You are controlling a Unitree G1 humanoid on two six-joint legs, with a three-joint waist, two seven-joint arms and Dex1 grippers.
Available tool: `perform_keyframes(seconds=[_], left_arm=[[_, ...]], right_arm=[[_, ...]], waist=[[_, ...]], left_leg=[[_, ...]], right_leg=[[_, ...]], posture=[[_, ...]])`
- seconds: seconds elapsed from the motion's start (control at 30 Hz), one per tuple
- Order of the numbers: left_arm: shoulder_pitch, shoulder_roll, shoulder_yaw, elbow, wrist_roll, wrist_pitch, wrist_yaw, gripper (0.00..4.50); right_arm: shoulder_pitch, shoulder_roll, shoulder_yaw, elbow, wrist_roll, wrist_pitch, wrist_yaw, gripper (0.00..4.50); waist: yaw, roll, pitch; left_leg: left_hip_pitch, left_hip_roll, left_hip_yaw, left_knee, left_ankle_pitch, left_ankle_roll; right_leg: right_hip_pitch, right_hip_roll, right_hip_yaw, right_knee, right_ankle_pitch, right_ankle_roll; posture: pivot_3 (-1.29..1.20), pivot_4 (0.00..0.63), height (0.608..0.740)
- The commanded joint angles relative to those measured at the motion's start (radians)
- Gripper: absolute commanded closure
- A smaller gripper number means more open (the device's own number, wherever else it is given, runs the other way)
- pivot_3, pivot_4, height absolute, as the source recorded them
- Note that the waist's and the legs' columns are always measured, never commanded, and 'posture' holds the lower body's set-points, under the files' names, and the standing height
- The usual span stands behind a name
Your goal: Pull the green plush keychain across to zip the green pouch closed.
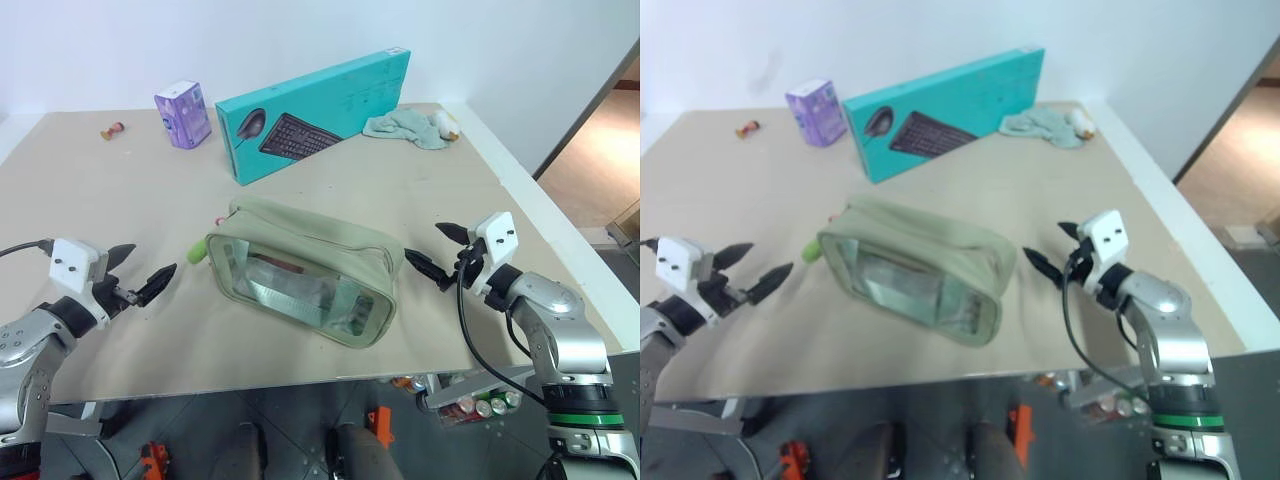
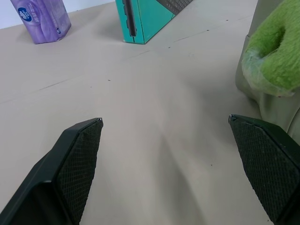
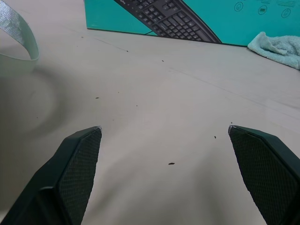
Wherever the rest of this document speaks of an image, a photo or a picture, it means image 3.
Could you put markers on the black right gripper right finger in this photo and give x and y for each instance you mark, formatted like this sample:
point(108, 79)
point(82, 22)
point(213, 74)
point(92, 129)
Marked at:
point(267, 173)

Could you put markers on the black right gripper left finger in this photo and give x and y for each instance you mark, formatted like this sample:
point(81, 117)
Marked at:
point(70, 178)

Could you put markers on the light blue towel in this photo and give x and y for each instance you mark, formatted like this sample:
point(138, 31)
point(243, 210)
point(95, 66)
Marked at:
point(279, 50)

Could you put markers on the teal keyboard box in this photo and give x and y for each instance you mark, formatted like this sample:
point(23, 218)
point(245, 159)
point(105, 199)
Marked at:
point(211, 18)

